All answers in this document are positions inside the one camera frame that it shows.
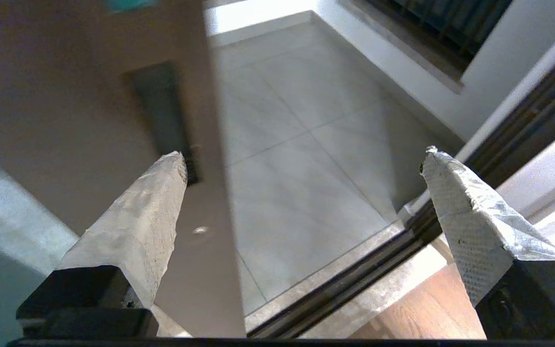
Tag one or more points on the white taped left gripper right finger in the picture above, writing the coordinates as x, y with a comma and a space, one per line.
480, 231

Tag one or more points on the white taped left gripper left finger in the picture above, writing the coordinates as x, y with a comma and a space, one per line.
128, 231

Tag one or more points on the brown framed sliding glass door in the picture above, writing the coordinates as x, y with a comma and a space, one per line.
89, 120

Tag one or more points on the dark metal floor track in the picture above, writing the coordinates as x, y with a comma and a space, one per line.
345, 284

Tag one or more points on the dark stone window sill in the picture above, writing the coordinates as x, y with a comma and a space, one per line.
403, 53

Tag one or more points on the black barred window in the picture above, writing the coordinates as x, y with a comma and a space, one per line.
441, 24

